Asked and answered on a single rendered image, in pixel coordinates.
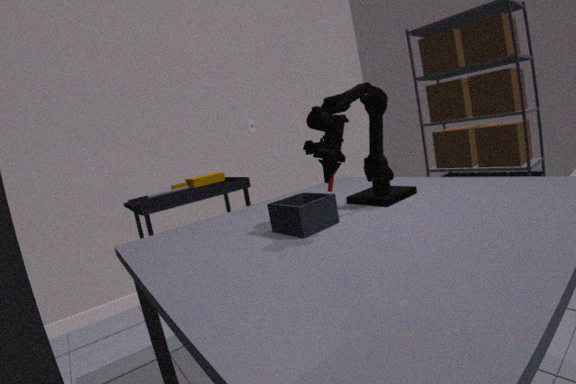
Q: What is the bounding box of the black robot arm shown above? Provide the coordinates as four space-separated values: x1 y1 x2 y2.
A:
303 83 395 199

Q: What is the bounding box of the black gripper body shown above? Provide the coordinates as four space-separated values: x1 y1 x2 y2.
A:
313 132 346 163

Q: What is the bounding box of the red peg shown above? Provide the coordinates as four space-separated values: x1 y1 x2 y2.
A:
328 171 335 192

